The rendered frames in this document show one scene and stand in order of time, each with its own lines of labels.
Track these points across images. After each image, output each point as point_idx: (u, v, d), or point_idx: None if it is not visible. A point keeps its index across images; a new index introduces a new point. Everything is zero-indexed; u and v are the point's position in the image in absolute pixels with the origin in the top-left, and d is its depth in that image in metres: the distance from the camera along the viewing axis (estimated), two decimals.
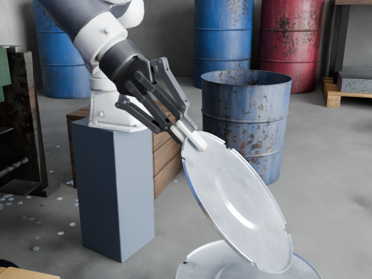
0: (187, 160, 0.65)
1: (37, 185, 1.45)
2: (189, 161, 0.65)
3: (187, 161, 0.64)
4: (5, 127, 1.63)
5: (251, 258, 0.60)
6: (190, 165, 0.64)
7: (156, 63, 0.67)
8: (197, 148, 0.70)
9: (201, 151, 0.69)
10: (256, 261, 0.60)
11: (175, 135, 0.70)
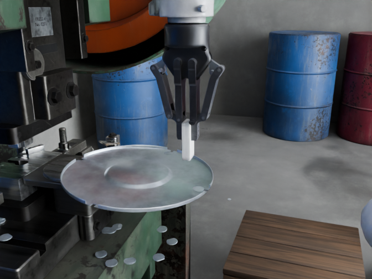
0: (170, 153, 0.87)
1: None
2: (169, 153, 0.86)
3: (169, 152, 0.87)
4: None
5: (86, 159, 0.81)
6: (165, 152, 0.87)
7: (214, 67, 0.64)
8: (186, 162, 0.82)
9: (186, 160, 0.70)
10: (82, 161, 0.80)
11: (180, 130, 0.69)
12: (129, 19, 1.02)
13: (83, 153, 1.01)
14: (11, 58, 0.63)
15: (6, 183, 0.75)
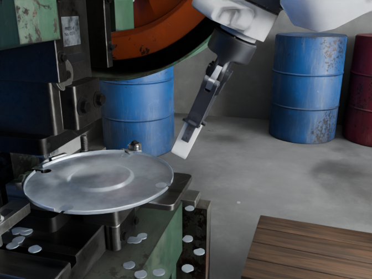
0: (128, 155, 0.90)
1: None
2: (127, 155, 0.90)
3: (127, 154, 0.90)
4: None
5: None
6: (123, 155, 0.90)
7: None
8: (145, 162, 0.86)
9: (186, 157, 0.72)
10: None
11: (192, 134, 0.69)
12: None
13: None
14: (44, 69, 0.62)
15: None
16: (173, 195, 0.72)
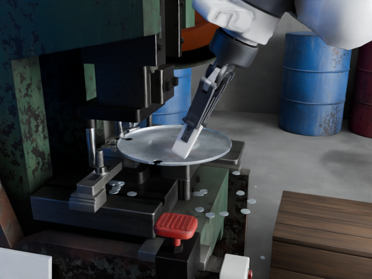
0: None
1: None
2: None
3: None
4: None
5: None
6: None
7: None
8: (146, 133, 1.07)
9: (186, 157, 0.72)
10: None
11: (191, 134, 0.69)
12: (192, 27, 1.23)
13: None
14: (145, 56, 0.84)
15: None
16: (234, 154, 0.93)
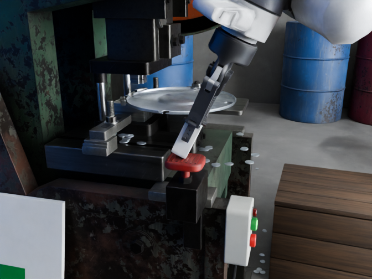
0: None
1: None
2: None
3: None
4: None
5: None
6: None
7: None
8: (147, 107, 0.96)
9: (186, 157, 0.72)
10: None
11: (192, 134, 0.69)
12: None
13: None
14: (154, 8, 0.88)
15: (133, 108, 1.00)
16: (239, 107, 0.97)
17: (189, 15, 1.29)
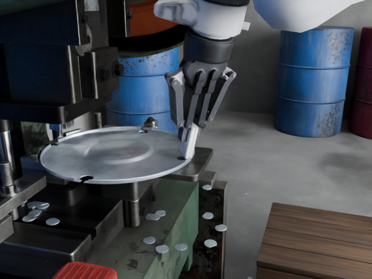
0: None
1: None
2: None
3: None
4: None
5: None
6: None
7: (227, 72, 0.65)
8: (158, 168, 0.68)
9: (189, 158, 0.72)
10: None
11: (185, 134, 0.68)
12: None
13: None
14: (63, 30, 0.60)
15: None
16: (196, 166, 0.69)
17: None
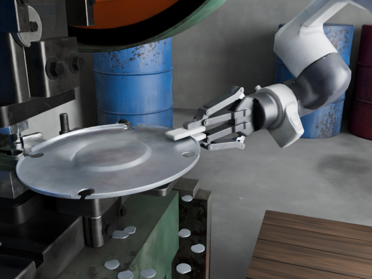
0: None
1: None
2: None
3: None
4: None
5: None
6: None
7: None
8: (166, 169, 0.57)
9: (165, 135, 0.69)
10: None
11: None
12: None
13: None
14: None
15: None
16: None
17: (96, 24, 0.91)
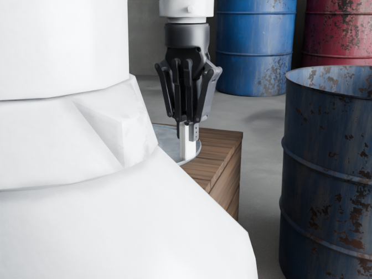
0: None
1: None
2: None
3: None
4: None
5: None
6: None
7: (208, 68, 0.63)
8: None
9: (183, 160, 0.70)
10: None
11: (179, 130, 0.70)
12: None
13: None
14: None
15: None
16: None
17: None
